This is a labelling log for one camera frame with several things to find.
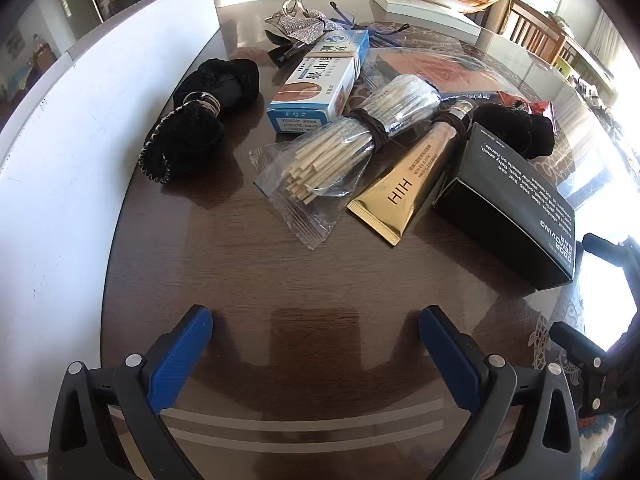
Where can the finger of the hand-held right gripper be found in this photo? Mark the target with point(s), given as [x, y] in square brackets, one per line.
[607, 246]
[580, 347]

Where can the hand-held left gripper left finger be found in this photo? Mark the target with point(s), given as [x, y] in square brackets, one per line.
[180, 355]

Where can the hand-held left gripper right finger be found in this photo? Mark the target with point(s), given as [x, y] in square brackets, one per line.
[450, 355]

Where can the black printed box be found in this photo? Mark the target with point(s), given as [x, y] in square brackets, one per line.
[505, 210]

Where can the plain black velvet scrunchie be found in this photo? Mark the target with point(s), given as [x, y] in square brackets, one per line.
[520, 130]

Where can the gold cosmetic tube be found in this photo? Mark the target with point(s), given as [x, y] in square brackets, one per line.
[400, 195]

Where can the bag of wooden sticks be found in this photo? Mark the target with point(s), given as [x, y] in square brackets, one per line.
[325, 160]

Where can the blue white cream box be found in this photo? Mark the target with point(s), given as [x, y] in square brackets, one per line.
[320, 85]

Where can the red packet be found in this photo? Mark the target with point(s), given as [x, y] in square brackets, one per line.
[542, 109]

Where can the white panel box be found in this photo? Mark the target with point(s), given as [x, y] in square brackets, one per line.
[85, 160]

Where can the wooden chair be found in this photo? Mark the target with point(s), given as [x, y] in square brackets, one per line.
[540, 30]

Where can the orange sponge in plastic bag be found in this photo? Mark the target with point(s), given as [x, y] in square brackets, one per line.
[440, 72]

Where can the white flat box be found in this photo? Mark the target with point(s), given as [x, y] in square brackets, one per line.
[425, 7]

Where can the rhinestone hair claw clip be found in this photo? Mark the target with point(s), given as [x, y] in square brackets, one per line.
[305, 30]

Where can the clear hair clip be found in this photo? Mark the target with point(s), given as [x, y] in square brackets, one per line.
[292, 7]

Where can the blue frame glasses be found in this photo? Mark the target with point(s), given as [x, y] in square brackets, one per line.
[370, 30]

